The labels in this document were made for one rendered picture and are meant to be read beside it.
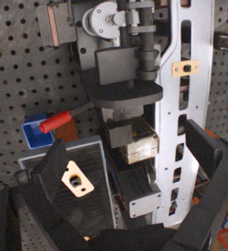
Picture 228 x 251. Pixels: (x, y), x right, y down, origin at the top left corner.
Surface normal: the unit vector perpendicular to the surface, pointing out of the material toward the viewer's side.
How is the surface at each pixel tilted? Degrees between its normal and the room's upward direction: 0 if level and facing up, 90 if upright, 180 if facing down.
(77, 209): 0
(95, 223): 0
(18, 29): 0
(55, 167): 75
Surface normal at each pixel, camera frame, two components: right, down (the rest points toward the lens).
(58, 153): 0.99, -0.15
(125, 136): 0.32, 0.40
